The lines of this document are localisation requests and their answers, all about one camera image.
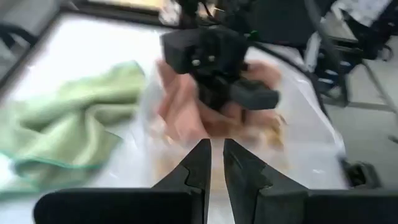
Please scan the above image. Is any clear plastic bin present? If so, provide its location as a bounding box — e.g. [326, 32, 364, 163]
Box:
[138, 58, 349, 224]

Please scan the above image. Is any yellow towel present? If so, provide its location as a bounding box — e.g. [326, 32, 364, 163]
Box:
[152, 114, 289, 187]

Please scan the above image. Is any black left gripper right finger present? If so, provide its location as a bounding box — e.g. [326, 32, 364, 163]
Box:
[223, 138, 398, 224]

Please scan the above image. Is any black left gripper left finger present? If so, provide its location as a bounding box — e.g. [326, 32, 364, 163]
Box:
[33, 138, 212, 224]

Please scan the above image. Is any orange striped cloth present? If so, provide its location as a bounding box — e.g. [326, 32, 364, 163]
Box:
[155, 58, 282, 141]

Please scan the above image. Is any green towel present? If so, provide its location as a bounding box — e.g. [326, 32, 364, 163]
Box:
[0, 60, 146, 195]

